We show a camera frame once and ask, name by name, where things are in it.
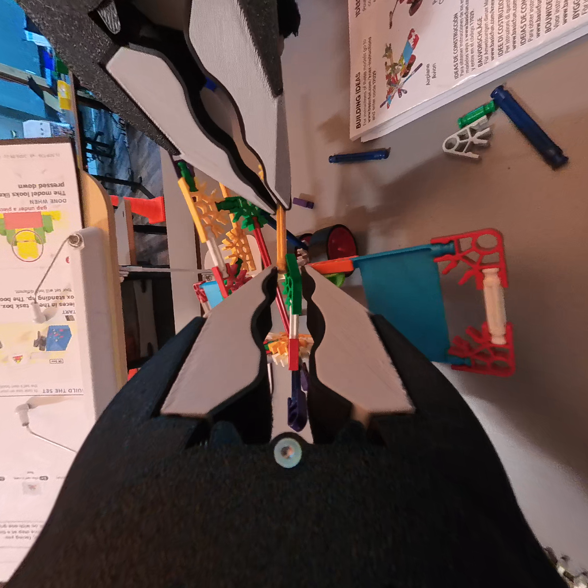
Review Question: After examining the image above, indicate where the printed instruction sheet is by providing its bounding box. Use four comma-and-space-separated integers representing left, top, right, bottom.
0, 140, 88, 460
0, 469, 65, 566

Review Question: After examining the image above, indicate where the tan connector with green rod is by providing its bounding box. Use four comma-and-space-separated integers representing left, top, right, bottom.
442, 99, 499, 160

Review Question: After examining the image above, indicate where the dark blue rod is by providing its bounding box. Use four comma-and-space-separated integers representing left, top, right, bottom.
491, 85, 569, 170
328, 148, 391, 164

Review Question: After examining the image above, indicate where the orange traffic cone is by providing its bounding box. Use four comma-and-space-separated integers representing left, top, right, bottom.
110, 195, 166, 224

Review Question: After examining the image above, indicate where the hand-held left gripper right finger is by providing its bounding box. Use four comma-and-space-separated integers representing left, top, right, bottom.
301, 266, 416, 415

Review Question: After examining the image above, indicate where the colourful toy rod airplane model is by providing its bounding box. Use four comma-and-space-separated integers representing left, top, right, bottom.
177, 161, 516, 432

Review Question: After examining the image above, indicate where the white stand with wooden board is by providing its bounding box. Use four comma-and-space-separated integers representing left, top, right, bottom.
0, 138, 217, 568

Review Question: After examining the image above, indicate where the white instruction booklet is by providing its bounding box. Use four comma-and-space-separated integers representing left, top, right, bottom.
349, 0, 588, 142

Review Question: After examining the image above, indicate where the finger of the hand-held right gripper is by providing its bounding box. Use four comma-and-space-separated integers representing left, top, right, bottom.
106, 46, 277, 214
187, 0, 293, 210

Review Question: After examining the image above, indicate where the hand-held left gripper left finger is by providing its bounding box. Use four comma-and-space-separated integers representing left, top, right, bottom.
161, 267, 279, 416

